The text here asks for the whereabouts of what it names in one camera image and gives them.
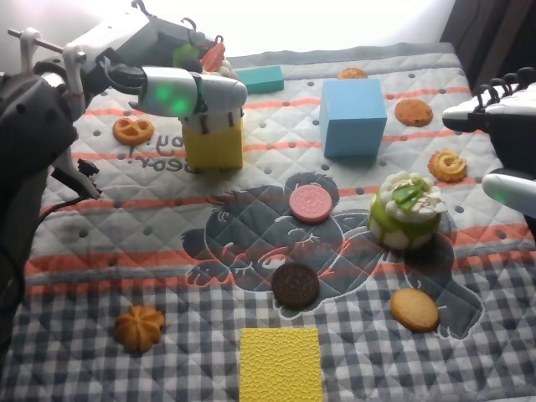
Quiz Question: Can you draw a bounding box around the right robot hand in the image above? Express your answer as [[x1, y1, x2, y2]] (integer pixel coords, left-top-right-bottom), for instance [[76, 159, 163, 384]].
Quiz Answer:
[[441, 66, 536, 221]]

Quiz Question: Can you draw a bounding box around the dark curtain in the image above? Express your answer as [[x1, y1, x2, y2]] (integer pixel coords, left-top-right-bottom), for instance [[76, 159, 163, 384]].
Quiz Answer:
[[439, 0, 536, 91]]

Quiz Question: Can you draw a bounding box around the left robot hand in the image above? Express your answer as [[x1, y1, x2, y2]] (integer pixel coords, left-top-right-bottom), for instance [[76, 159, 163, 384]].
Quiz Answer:
[[62, 0, 249, 118]]

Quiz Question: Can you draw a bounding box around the chocolate chip cookie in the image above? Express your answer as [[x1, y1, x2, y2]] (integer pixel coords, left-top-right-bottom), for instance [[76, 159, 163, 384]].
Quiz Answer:
[[394, 98, 433, 127]]

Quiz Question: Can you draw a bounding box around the yellow textured square pad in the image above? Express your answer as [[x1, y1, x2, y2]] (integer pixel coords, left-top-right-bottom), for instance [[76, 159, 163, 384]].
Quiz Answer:
[[240, 327, 324, 402]]

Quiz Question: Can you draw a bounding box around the chocolate cake with strawberry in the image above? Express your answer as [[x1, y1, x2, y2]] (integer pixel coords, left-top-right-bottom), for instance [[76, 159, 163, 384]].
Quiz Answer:
[[173, 35, 246, 136]]

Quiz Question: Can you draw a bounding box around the blue cube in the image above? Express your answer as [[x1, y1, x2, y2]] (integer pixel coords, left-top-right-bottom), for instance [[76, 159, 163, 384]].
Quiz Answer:
[[318, 78, 388, 160]]

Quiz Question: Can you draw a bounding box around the teal rectangular block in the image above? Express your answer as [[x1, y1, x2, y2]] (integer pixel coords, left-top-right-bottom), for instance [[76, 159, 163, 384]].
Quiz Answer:
[[236, 64, 285, 95]]

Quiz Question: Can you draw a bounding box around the swirl butter cookie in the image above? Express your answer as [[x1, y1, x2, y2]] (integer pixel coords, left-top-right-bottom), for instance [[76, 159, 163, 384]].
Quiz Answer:
[[427, 148, 467, 183]]

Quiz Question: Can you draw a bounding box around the green cream cake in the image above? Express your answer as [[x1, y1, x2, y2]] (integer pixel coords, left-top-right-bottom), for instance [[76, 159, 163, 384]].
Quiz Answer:
[[367, 170, 446, 251]]

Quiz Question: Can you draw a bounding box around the yellow cube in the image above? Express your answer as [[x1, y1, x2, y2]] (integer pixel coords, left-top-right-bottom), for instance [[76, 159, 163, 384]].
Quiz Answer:
[[182, 116, 245, 171]]

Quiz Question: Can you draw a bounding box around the pretzel shaped cookie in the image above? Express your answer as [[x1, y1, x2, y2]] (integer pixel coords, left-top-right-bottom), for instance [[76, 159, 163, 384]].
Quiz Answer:
[[112, 116, 153, 146]]

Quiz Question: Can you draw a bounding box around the pink sandwich cookie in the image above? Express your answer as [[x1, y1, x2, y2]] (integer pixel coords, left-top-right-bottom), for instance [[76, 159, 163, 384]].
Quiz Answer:
[[289, 185, 334, 224]]

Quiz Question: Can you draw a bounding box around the round plain golden biscuit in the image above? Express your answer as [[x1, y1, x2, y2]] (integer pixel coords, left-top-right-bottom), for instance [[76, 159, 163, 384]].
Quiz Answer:
[[390, 287, 441, 333]]

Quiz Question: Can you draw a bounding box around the dark brown sandwich cookie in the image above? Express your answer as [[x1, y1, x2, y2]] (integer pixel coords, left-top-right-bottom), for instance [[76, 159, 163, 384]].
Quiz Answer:
[[271, 262, 321, 311]]

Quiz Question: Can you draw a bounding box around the orange flower shaped cookie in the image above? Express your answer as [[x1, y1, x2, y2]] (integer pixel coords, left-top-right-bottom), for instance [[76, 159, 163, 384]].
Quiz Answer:
[[115, 305, 167, 353]]

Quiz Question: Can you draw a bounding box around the grey quilt with bear print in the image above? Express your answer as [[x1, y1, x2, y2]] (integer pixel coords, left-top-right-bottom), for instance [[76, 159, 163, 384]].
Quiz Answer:
[[0, 41, 536, 402]]

